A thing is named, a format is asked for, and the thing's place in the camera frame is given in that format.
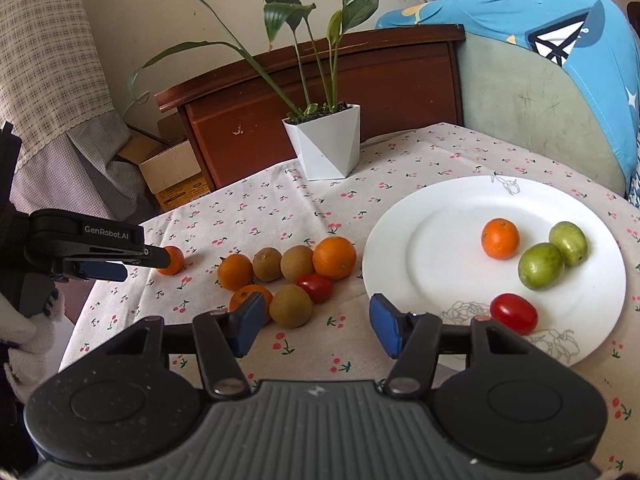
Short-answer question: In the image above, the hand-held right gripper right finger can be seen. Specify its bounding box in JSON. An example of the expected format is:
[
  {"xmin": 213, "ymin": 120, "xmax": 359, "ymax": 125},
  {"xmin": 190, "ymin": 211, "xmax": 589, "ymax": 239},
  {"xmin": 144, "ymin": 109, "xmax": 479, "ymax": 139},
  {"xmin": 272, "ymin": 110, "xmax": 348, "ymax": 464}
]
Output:
[{"xmin": 369, "ymin": 294, "xmax": 531, "ymax": 401}]

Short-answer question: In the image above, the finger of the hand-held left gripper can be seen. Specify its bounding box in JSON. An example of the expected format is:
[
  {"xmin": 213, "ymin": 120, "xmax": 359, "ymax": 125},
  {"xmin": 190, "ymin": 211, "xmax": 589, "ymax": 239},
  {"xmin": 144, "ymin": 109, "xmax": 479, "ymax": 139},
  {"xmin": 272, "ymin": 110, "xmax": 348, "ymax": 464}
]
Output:
[
  {"xmin": 50, "ymin": 259, "xmax": 129, "ymax": 283},
  {"xmin": 29, "ymin": 209, "xmax": 172, "ymax": 269}
]

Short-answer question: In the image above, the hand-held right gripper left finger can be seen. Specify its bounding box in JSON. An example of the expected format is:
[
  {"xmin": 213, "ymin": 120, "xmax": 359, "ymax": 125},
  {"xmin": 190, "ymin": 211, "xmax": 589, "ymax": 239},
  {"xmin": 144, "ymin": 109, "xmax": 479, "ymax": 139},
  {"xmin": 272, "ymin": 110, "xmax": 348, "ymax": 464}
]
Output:
[{"xmin": 107, "ymin": 292, "xmax": 266, "ymax": 401}]

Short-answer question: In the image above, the brown kiwi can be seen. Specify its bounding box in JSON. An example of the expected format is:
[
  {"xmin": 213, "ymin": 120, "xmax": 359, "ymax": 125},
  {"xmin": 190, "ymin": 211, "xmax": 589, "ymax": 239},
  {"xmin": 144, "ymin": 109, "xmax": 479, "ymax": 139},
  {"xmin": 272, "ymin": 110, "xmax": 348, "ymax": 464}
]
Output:
[
  {"xmin": 280, "ymin": 244, "xmax": 316, "ymax": 282},
  {"xmin": 269, "ymin": 284, "xmax": 314, "ymax": 330},
  {"xmin": 252, "ymin": 247, "xmax": 283, "ymax": 282}
]

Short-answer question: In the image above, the red cherry tomato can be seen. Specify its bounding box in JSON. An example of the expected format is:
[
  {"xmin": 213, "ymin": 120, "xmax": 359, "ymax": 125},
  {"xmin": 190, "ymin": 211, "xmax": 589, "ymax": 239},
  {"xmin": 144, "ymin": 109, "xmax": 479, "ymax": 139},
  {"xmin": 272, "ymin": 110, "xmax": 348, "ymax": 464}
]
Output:
[
  {"xmin": 296, "ymin": 273, "xmax": 334, "ymax": 304},
  {"xmin": 489, "ymin": 293, "xmax": 539, "ymax": 336}
]

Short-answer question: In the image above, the large orange mandarin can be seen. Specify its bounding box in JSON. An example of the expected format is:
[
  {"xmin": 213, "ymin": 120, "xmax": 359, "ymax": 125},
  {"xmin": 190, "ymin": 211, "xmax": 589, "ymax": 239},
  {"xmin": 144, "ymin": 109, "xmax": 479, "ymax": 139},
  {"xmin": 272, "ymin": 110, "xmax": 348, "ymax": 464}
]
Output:
[{"xmin": 312, "ymin": 236, "xmax": 357, "ymax": 281}]

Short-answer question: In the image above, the white round plate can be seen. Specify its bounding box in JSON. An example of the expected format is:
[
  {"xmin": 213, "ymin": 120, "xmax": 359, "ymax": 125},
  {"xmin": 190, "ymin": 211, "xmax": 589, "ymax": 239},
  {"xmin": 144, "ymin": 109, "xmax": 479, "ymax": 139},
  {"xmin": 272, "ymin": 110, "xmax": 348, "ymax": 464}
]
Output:
[{"xmin": 362, "ymin": 176, "xmax": 627, "ymax": 367}]

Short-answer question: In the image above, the person's left hand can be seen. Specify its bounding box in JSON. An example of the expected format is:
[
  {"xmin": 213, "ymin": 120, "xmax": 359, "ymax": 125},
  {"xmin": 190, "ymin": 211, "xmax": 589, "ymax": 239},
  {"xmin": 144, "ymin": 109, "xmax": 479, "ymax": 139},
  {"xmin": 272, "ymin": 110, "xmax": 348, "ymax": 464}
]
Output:
[{"xmin": 0, "ymin": 287, "xmax": 67, "ymax": 406}]

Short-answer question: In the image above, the open cardboard box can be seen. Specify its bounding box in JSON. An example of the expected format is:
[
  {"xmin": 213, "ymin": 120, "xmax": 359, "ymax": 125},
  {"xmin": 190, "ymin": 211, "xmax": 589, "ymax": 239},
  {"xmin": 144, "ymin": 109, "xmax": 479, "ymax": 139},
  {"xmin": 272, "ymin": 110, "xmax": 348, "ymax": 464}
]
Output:
[{"xmin": 112, "ymin": 120, "xmax": 213, "ymax": 213}]

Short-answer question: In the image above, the cherry print tablecloth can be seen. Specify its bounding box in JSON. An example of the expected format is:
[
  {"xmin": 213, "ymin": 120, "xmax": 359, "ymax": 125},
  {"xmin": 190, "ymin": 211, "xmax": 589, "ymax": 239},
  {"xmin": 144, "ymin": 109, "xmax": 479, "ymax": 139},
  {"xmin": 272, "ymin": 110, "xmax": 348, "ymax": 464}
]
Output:
[{"xmin": 57, "ymin": 122, "xmax": 640, "ymax": 480}]

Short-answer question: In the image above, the green jujube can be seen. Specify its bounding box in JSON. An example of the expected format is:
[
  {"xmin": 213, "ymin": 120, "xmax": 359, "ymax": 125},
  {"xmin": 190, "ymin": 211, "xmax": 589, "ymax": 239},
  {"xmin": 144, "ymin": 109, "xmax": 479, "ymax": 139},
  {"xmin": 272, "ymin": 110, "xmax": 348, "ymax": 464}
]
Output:
[
  {"xmin": 518, "ymin": 242, "xmax": 565, "ymax": 290},
  {"xmin": 548, "ymin": 221, "xmax": 588, "ymax": 267}
]

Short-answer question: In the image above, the checkered fabric cover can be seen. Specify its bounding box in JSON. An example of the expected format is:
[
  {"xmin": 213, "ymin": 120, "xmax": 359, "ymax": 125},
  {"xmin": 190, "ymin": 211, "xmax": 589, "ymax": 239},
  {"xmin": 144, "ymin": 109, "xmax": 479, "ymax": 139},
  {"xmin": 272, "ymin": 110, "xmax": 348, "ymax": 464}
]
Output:
[{"xmin": 0, "ymin": 0, "xmax": 161, "ymax": 241}]

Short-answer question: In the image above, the white faceted plant pot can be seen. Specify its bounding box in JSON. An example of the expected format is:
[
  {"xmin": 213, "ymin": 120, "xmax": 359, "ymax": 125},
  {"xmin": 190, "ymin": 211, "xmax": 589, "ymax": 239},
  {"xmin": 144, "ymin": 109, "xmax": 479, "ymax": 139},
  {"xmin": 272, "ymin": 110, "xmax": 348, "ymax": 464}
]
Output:
[{"xmin": 282, "ymin": 104, "xmax": 362, "ymax": 181}]

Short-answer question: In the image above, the brown wooden cabinet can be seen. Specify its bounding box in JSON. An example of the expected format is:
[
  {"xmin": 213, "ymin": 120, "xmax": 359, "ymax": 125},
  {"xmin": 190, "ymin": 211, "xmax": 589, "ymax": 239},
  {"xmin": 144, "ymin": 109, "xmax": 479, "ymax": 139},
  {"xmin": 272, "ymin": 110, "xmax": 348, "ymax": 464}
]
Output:
[{"xmin": 155, "ymin": 24, "xmax": 467, "ymax": 192}]

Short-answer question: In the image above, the grey-green sofa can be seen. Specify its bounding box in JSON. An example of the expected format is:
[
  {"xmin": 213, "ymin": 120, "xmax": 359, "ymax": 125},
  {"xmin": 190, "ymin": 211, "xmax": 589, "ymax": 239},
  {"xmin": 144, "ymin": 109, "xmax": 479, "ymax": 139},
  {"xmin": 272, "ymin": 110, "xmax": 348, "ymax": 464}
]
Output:
[{"xmin": 459, "ymin": 25, "xmax": 631, "ymax": 196}]

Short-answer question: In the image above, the green leafy plant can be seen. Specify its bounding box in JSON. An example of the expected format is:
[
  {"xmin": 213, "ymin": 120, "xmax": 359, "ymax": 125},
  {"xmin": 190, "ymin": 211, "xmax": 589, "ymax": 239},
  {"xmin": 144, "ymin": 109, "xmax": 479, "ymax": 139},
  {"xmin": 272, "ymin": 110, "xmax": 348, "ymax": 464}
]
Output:
[{"xmin": 129, "ymin": 0, "xmax": 408, "ymax": 121}]

